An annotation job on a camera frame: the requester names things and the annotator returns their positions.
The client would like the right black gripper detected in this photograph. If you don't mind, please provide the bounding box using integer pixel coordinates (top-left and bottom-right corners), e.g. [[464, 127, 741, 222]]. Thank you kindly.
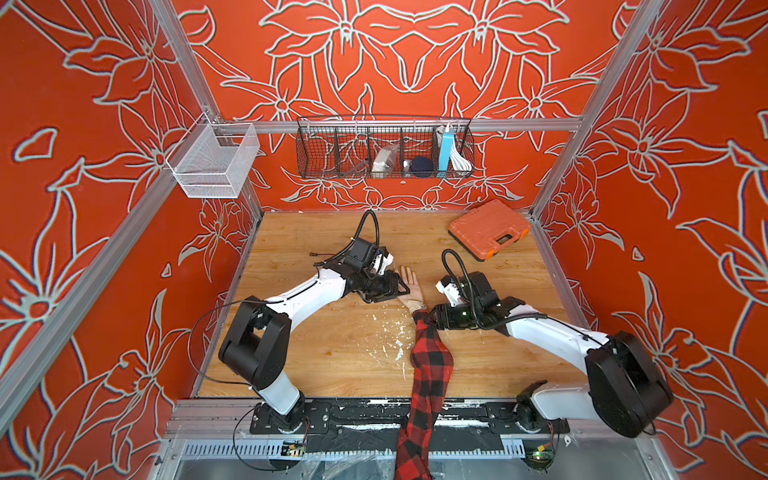
[[420, 303, 483, 331]]

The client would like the red black plaid sleeve forearm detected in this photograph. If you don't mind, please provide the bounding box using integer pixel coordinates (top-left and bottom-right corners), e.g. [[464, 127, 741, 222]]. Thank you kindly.
[[394, 309, 454, 479]]

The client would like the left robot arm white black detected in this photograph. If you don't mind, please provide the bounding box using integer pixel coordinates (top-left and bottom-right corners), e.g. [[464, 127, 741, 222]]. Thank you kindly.
[[218, 210, 410, 420]]

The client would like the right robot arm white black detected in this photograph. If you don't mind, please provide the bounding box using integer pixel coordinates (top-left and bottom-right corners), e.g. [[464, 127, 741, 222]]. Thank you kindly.
[[428, 270, 674, 438]]

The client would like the orange plastic tool case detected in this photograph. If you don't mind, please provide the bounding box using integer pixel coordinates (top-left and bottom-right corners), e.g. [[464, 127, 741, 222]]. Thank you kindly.
[[448, 199, 531, 262]]

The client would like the grey white packet in basket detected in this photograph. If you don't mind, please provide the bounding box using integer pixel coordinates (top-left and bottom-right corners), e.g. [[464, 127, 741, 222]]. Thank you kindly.
[[371, 145, 399, 179]]

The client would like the dark blue round object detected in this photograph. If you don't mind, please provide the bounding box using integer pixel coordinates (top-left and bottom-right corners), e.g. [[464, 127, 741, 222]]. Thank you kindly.
[[409, 156, 435, 178]]

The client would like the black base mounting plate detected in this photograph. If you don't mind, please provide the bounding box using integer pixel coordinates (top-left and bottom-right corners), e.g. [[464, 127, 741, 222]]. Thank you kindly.
[[250, 397, 570, 435]]

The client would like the light blue box in basket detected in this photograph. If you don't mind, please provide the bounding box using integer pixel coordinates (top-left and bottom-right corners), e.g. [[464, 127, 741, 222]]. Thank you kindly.
[[436, 126, 454, 178]]

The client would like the black wire mesh basket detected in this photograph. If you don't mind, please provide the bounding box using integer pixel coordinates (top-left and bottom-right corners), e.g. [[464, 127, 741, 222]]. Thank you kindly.
[[296, 115, 476, 180]]

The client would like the clear plastic wall bin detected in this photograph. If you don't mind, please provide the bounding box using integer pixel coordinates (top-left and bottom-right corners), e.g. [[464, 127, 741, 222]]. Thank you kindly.
[[168, 123, 261, 199]]

